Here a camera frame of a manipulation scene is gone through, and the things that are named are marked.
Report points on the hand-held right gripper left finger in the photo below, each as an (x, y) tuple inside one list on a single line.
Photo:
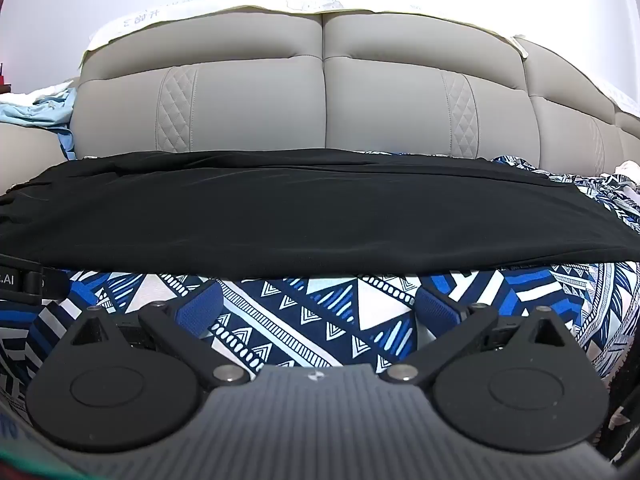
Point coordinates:
[(200, 307)]

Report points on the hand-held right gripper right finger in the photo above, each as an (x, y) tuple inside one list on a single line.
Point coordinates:
[(432, 307)]

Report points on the black pants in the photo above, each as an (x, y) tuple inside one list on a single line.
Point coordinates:
[(310, 210)]

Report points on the blue white patterned blanket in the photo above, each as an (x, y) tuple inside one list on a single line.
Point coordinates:
[(350, 310)]

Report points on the light blue garment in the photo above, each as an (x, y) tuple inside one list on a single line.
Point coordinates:
[(30, 112)]

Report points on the white garment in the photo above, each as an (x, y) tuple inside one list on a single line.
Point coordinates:
[(50, 92)]

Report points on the red box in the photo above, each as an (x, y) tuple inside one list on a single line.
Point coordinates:
[(3, 79)]

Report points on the grey leather sofa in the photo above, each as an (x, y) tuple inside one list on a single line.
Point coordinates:
[(250, 105)]

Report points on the white patterned cloth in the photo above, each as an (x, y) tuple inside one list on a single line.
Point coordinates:
[(629, 175)]

